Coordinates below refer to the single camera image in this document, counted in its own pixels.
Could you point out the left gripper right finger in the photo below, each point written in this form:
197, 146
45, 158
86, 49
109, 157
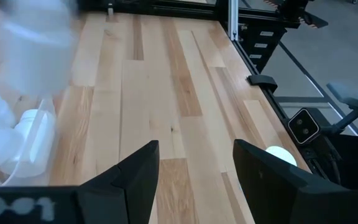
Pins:
291, 202

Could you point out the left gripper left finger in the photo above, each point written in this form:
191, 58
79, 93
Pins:
113, 199

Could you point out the white ball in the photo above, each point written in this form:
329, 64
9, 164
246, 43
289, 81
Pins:
283, 154
39, 56

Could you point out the translucent plastic basket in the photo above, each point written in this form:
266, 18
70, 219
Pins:
52, 130

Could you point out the black edge clamp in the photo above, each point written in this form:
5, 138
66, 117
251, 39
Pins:
263, 83

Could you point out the grey padded stool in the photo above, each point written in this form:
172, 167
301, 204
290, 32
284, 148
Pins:
353, 96

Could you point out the black box with white labels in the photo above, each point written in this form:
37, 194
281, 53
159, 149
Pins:
272, 40

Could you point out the black hazard-striped floor mat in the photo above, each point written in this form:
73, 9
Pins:
317, 21

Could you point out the black equipment stand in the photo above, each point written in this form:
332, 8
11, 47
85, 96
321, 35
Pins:
292, 11

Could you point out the small black depth camera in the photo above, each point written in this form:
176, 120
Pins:
303, 126

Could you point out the silver aluminium post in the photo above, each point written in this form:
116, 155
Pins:
233, 18

